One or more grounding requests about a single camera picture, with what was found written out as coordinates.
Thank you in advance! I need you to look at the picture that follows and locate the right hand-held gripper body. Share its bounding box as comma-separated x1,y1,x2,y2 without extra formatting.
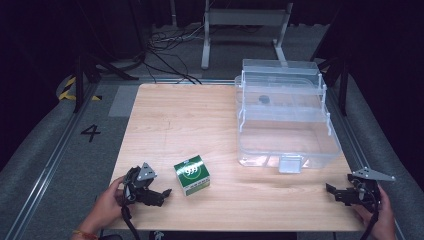
346,167,397,214

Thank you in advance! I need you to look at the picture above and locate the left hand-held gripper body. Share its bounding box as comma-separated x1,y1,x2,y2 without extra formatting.
122,162,158,206

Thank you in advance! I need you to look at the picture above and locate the green cardboard box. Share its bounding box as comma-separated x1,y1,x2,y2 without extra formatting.
173,154,212,197

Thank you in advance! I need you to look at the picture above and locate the clear plastic storage box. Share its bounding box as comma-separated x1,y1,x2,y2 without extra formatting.
234,58,343,175

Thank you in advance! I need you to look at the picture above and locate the person's right hand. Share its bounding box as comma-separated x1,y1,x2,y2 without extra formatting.
353,185,398,240

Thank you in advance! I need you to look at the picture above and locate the person's left hand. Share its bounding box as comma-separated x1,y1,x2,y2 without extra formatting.
84,176,134,232

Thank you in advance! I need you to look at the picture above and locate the yellow black hazard tape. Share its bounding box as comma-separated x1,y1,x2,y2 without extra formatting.
58,75,103,102

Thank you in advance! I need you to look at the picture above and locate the grey metal stand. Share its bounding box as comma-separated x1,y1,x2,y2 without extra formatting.
200,0,294,70

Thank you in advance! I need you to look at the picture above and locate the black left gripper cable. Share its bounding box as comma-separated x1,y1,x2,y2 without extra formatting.
120,186,143,240

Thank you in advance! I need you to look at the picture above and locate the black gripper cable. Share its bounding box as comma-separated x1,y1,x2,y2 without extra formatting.
359,186,382,240
120,186,143,240

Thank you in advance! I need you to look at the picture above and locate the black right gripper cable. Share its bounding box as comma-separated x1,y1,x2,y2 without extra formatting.
359,186,382,240

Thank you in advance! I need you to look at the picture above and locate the orange bead bracelet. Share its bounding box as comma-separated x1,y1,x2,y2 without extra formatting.
72,229,100,240

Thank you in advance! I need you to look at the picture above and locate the bundle of black floor cables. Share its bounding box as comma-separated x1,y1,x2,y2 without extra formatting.
146,23,204,86

